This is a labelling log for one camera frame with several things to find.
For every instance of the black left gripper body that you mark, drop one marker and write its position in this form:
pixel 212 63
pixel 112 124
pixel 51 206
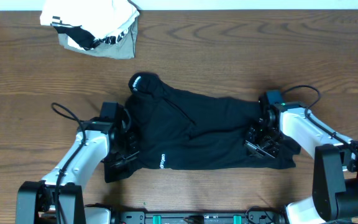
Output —
pixel 124 158

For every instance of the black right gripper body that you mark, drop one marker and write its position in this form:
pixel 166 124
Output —
pixel 263 141

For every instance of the black t-shirt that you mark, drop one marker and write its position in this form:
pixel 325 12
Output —
pixel 180 130

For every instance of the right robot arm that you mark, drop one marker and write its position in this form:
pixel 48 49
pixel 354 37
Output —
pixel 334 196

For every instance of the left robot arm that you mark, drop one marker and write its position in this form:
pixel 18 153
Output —
pixel 58 196

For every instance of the grey-beige folded garment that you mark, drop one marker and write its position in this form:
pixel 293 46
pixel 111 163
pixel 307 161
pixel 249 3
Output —
pixel 123 49

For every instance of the black and white garment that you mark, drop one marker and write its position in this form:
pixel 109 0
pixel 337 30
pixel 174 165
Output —
pixel 88 33

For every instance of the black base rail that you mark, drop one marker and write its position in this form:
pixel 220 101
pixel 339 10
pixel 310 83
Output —
pixel 251 216

